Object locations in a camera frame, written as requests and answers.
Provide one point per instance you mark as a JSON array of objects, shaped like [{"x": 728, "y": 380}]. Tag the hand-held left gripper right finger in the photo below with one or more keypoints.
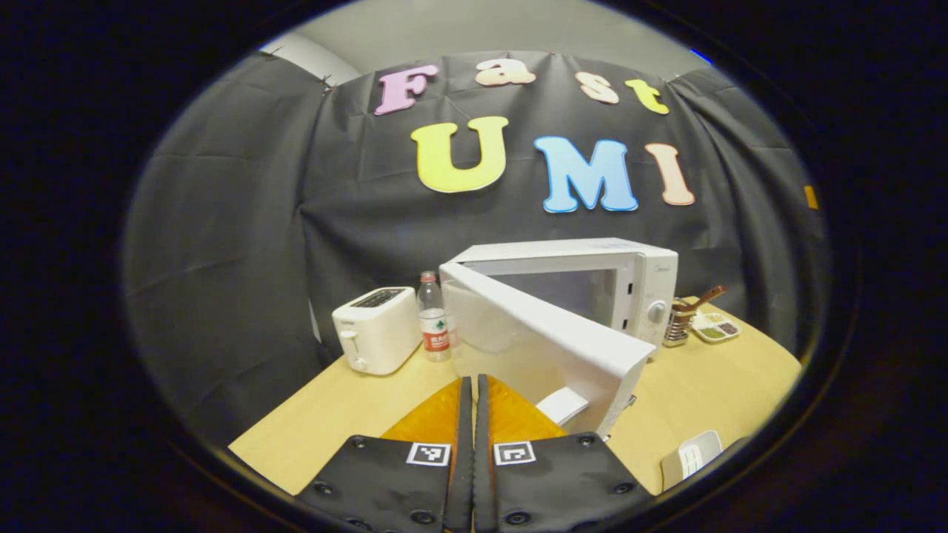
[{"x": 483, "y": 474}]

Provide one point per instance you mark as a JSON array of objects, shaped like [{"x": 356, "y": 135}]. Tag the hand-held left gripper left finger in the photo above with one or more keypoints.
[{"x": 461, "y": 474}]

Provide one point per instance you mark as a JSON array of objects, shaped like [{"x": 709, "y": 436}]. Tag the white microwave oven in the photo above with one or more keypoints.
[{"x": 563, "y": 348}]

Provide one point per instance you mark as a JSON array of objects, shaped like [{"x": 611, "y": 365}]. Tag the red label water bottle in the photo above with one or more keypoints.
[{"x": 434, "y": 326}]

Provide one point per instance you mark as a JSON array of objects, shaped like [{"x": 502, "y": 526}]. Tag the white toaster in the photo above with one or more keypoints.
[{"x": 378, "y": 333}]

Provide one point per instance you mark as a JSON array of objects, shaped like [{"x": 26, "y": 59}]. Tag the white plate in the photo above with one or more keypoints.
[{"x": 692, "y": 455}]

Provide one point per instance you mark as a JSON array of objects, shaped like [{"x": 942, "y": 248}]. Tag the white divided dish with beans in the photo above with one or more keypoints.
[{"x": 715, "y": 329}]

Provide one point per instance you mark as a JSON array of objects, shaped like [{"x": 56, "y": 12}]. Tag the brown spoon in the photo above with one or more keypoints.
[{"x": 707, "y": 296}]

